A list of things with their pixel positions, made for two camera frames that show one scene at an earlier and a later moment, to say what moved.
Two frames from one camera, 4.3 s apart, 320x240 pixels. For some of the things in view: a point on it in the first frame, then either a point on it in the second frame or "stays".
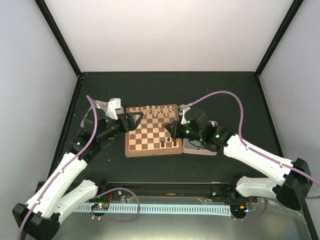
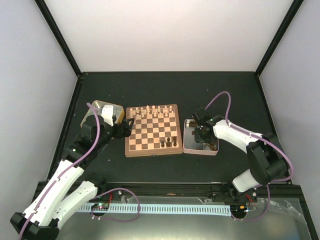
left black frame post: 52,23 stays
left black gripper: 132,126 -> 127,131
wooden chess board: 151,137 stays
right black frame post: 296,5 stays
